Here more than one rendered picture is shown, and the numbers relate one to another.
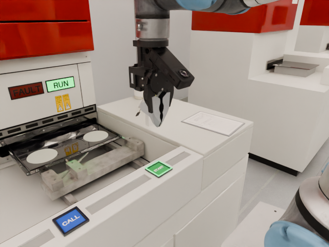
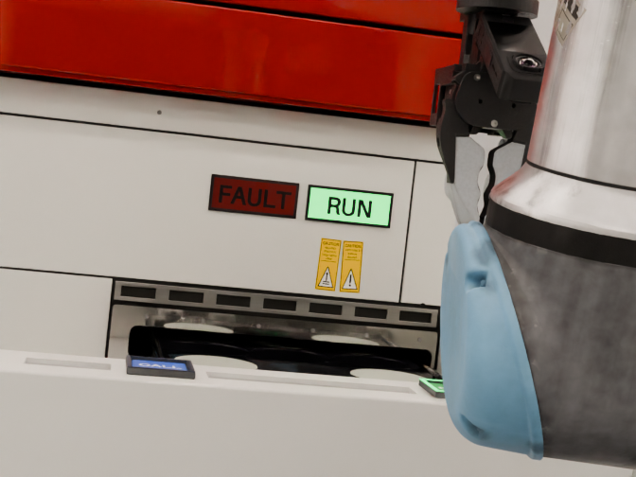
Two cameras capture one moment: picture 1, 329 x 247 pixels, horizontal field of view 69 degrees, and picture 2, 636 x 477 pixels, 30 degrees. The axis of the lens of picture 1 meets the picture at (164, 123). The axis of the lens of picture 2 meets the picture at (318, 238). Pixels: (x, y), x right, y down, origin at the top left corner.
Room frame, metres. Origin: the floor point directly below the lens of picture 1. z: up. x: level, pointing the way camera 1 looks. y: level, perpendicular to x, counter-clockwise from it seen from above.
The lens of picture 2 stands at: (-0.35, -0.47, 1.14)
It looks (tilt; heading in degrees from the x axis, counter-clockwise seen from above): 3 degrees down; 36
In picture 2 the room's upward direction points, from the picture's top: 6 degrees clockwise
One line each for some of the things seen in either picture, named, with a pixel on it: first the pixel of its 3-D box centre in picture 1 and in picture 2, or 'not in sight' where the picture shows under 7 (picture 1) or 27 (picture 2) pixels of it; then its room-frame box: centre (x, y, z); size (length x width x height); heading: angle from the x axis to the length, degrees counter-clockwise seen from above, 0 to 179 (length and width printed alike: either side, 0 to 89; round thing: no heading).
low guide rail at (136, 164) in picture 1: (122, 156); not in sight; (0.84, 0.17, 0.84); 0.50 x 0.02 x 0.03; 46
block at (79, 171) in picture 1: (76, 168); not in sight; (0.66, 0.29, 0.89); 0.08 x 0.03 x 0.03; 46
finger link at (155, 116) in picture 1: (148, 110); (457, 186); (0.57, 0.04, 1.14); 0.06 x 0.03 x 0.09; 46
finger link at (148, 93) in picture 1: (152, 94); (464, 133); (0.55, 0.03, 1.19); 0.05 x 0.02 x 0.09; 136
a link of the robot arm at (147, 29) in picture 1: (152, 30); not in sight; (0.57, 0.03, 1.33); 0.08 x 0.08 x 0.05
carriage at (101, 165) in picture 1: (98, 166); not in sight; (0.72, 0.24, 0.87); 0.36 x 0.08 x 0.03; 136
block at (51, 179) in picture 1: (52, 179); not in sight; (0.61, 0.35, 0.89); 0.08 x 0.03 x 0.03; 46
